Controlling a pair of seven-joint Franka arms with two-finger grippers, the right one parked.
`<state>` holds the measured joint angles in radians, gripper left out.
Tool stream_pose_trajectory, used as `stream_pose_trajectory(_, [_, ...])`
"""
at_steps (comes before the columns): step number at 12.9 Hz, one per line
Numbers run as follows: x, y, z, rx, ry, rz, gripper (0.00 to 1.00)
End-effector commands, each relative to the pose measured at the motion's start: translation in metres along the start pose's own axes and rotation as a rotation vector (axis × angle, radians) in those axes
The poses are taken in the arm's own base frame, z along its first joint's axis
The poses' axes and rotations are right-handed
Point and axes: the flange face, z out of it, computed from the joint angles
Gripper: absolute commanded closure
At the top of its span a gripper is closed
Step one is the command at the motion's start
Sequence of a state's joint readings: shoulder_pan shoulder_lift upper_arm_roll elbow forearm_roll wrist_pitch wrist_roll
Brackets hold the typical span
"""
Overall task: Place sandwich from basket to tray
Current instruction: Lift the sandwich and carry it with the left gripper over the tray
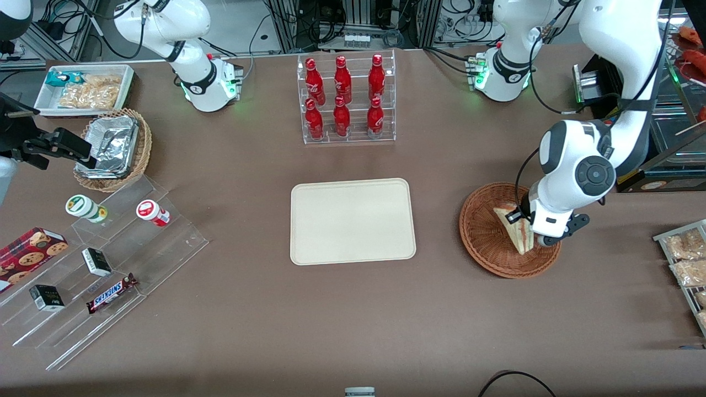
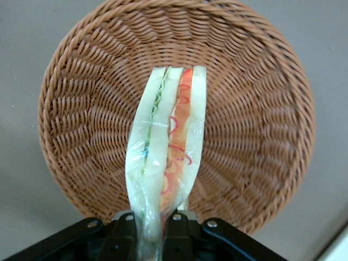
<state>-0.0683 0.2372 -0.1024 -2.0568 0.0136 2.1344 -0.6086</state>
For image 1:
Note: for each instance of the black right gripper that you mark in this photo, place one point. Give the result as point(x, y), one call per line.
point(12, 138)

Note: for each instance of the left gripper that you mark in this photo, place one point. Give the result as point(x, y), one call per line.
point(524, 212)

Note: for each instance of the triangular sandwich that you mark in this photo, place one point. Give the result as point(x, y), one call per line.
point(518, 237)

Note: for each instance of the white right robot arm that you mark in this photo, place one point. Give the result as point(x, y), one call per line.
point(193, 82)

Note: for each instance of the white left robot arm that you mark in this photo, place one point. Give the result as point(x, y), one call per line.
point(623, 33)

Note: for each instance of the brown round wicker basket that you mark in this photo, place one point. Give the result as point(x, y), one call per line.
point(480, 237)

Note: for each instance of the white rectangular snack tray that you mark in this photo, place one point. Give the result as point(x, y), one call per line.
point(47, 102)

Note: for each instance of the light wicker basket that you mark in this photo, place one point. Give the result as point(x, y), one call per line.
point(144, 143)

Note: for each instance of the beige rectangular plastic tray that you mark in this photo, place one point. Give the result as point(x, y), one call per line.
point(353, 220)

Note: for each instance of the silver foil container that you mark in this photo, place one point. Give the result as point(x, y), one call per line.
point(113, 143)

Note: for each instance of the clear bag of crackers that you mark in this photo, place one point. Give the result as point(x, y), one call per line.
point(91, 92)

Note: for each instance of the white jar green label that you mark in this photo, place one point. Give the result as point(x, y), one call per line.
point(83, 207)

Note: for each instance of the teal snack packet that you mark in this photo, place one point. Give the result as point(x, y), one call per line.
point(58, 78)

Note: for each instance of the white jar red lid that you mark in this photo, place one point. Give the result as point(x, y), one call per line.
point(151, 212)

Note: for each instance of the red cookie box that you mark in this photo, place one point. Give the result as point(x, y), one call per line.
point(27, 255)

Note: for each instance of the small black box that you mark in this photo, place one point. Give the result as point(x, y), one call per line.
point(47, 298)
point(97, 262)

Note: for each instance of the clear acrylic stepped shelf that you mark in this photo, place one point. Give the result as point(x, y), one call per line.
point(165, 248)

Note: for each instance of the black glass display case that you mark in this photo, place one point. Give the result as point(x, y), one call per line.
point(662, 182)

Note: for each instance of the snickers chocolate bar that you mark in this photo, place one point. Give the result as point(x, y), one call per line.
point(110, 293)

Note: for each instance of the clear bag of pastry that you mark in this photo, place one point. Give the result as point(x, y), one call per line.
point(686, 245)
point(692, 273)

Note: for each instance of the red cola bottle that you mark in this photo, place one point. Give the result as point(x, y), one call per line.
point(376, 78)
point(343, 81)
point(375, 119)
point(341, 119)
point(314, 122)
point(314, 82)

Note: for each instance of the clear acrylic bottle rack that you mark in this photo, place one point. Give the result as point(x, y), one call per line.
point(358, 138)

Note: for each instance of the red sausage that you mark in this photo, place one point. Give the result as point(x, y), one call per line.
point(692, 36)
point(696, 63)

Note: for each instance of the small grey white box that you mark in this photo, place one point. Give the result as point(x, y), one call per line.
point(359, 392)

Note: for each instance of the aluminium frame rack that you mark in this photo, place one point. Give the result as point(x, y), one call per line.
point(287, 27)

